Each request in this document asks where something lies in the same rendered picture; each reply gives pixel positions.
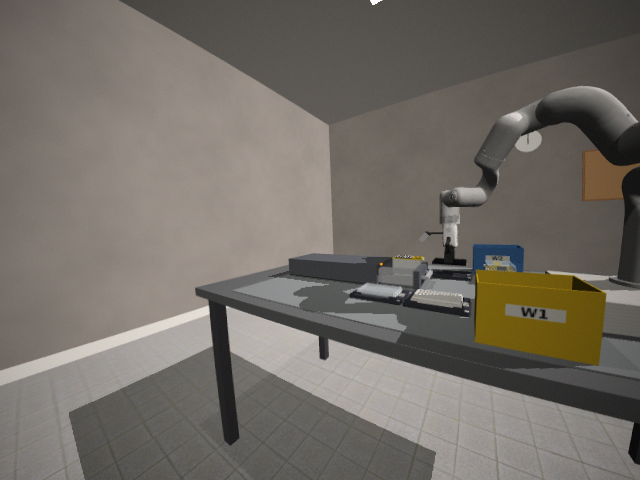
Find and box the yellow open-top bin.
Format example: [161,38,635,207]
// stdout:
[474,270,606,366]

